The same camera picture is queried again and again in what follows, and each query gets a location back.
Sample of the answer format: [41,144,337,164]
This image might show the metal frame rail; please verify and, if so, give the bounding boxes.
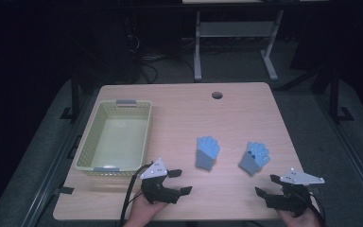
[20,93,91,227]
[314,93,363,219]

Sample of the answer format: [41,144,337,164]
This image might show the black table edge bracket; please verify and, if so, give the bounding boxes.
[53,185,76,196]
[66,134,83,160]

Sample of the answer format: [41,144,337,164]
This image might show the white metal desk frame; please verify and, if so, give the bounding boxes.
[193,9,285,82]

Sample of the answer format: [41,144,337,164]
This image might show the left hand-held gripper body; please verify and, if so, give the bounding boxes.
[139,157,182,205]

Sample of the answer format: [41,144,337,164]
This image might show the person's left hand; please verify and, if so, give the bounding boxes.
[123,190,168,227]

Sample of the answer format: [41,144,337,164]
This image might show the blue glove with grey cuff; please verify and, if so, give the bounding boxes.
[195,135,221,172]
[237,141,271,177]

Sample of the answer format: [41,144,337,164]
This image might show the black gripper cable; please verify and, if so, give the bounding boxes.
[118,163,154,227]
[306,188,327,227]

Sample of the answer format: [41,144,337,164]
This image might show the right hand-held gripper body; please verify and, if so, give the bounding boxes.
[266,167,326,218]

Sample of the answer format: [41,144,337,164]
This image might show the person's right hand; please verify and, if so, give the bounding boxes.
[276,203,324,227]

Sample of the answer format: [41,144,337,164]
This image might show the black stand post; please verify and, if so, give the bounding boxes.
[328,64,355,125]
[59,61,80,123]

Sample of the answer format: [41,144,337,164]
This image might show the cream plastic basket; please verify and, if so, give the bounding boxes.
[74,98,153,178]

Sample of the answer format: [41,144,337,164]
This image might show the black floor cables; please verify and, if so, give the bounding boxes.
[126,29,197,84]

